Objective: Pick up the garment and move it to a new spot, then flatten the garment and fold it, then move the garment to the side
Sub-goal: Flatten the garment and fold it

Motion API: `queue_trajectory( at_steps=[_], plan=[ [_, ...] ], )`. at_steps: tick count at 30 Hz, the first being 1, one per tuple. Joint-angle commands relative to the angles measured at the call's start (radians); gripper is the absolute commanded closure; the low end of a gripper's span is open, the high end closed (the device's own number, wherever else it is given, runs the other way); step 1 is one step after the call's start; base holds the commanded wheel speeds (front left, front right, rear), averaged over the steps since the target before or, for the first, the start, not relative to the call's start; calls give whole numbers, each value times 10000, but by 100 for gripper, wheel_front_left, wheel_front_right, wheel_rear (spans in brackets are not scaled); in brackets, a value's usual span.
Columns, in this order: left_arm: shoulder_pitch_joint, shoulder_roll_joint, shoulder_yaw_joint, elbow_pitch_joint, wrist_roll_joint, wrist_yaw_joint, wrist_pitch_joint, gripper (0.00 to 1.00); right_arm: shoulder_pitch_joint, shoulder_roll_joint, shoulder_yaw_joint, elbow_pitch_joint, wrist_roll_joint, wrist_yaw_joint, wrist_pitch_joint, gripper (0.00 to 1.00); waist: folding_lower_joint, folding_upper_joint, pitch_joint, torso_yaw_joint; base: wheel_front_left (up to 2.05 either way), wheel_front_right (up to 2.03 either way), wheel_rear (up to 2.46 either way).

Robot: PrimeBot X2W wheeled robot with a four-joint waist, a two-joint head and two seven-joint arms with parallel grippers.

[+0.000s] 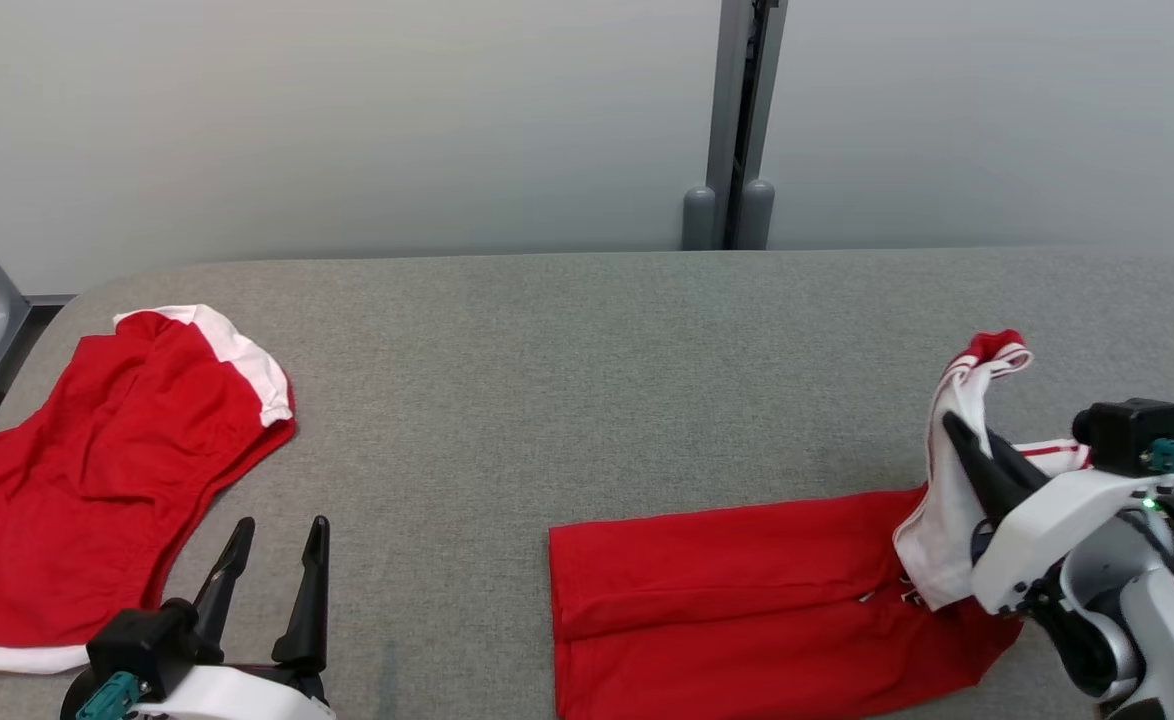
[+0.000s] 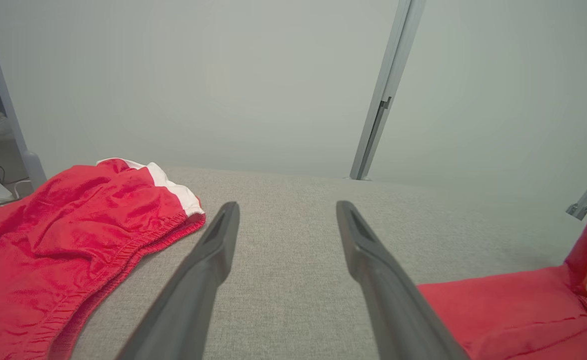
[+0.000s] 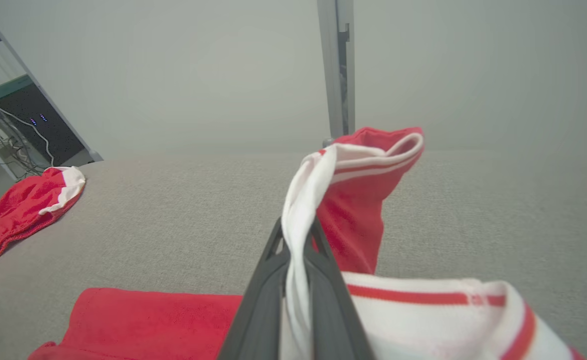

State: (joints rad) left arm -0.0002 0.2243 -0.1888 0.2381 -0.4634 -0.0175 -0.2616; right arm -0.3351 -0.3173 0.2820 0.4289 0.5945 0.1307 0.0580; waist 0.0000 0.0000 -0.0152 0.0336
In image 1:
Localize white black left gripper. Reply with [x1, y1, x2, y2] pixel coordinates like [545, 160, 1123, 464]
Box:
[132, 515, 338, 720]

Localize red number 23 basketball jersey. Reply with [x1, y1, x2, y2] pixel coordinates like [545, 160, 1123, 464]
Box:
[547, 330, 1093, 720]

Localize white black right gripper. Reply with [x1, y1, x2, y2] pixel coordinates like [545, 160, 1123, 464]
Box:
[942, 412, 1174, 616]

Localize red white-trimmed basketball shorts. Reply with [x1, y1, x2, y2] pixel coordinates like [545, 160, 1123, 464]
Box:
[0, 304, 297, 675]

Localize teal left camera connector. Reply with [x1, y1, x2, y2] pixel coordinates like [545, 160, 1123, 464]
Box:
[75, 672, 143, 720]

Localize grey metal partition post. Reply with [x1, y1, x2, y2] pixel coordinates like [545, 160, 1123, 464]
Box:
[682, 0, 790, 251]

